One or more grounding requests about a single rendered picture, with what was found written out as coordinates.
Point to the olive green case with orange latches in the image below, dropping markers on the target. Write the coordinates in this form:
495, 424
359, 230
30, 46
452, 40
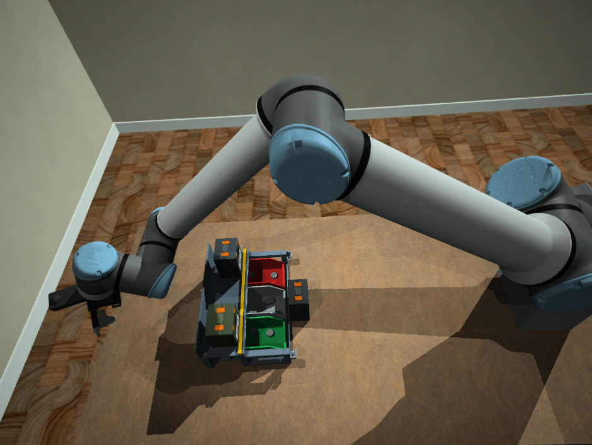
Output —
222, 326

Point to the green open bin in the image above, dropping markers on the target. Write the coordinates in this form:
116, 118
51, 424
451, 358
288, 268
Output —
262, 324

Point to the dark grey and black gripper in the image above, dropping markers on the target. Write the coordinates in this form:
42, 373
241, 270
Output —
103, 319

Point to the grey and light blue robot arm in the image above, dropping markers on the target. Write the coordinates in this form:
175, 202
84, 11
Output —
315, 156

